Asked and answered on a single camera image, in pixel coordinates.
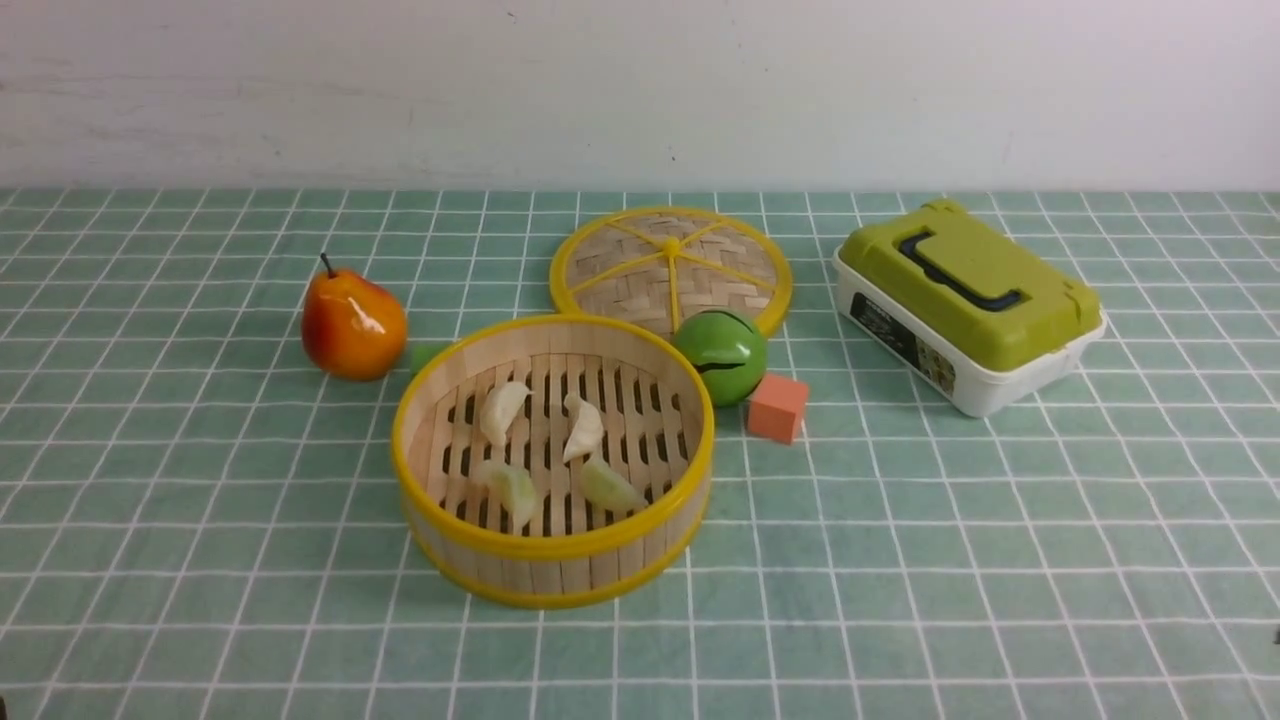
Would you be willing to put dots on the white dumpling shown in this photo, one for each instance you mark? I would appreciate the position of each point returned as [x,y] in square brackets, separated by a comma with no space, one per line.
[501,408]
[587,429]

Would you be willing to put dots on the green dumpling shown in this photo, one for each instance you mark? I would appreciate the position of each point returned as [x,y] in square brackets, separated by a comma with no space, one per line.
[607,490]
[514,488]

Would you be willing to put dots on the woven bamboo steamer lid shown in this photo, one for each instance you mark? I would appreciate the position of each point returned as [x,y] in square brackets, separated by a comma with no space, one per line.
[656,267]

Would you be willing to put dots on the bamboo steamer tray yellow rim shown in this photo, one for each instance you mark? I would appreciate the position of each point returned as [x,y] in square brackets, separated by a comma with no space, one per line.
[660,430]

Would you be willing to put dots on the green toy ball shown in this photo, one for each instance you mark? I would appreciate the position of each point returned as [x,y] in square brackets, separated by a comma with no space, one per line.
[727,350]

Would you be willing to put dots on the orange foam cube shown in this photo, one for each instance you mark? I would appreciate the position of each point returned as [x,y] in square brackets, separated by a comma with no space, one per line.
[776,408]

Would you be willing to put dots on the small green cube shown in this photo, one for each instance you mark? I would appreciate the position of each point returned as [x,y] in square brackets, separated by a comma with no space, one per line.
[423,353]

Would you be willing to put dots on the orange red toy pear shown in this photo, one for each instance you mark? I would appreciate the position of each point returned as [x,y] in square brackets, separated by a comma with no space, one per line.
[351,328]

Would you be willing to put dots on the green lidded white lunch box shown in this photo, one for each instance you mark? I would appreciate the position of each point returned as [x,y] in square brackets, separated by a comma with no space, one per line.
[976,315]

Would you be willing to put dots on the green checkered tablecloth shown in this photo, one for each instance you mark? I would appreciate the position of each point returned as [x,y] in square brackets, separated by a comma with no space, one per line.
[198,525]

